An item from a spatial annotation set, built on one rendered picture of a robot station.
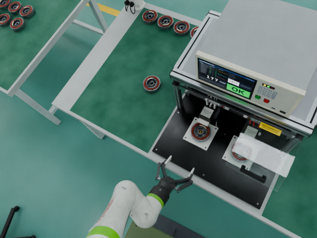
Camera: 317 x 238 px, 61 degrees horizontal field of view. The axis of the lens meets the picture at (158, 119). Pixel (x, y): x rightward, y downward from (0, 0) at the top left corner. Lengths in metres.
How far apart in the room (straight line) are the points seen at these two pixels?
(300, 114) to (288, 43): 0.31
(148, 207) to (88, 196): 1.30
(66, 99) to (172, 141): 0.79
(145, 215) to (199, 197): 1.11
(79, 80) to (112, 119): 0.39
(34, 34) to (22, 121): 0.99
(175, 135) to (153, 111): 0.22
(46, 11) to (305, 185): 2.18
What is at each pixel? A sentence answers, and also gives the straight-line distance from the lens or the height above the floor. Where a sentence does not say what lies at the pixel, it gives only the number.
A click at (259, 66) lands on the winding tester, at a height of 1.32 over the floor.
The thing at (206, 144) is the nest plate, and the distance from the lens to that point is 1.53.
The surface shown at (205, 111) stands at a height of 0.92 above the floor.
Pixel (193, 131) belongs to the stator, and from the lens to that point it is 1.52.
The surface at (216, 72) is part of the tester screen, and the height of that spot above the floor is 1.24.
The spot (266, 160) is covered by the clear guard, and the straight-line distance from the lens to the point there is 1.24.
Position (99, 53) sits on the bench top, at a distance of 2.00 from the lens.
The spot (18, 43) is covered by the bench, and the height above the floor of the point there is 0.75.
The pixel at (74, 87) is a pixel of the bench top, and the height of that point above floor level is 0.75.
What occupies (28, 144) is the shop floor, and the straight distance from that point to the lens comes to 2.86.
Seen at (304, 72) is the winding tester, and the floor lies 1.32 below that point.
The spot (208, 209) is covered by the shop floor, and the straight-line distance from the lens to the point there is 2.25.
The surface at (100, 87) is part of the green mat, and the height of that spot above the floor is 0.75.
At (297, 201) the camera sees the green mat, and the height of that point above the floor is 0.75.
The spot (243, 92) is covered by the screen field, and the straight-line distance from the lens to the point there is 1.22.
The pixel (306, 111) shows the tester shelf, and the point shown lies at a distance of 1.30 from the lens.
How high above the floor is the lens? 2.24
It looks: 66 degrees down
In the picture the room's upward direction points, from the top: 22 degrees counter-clockwise
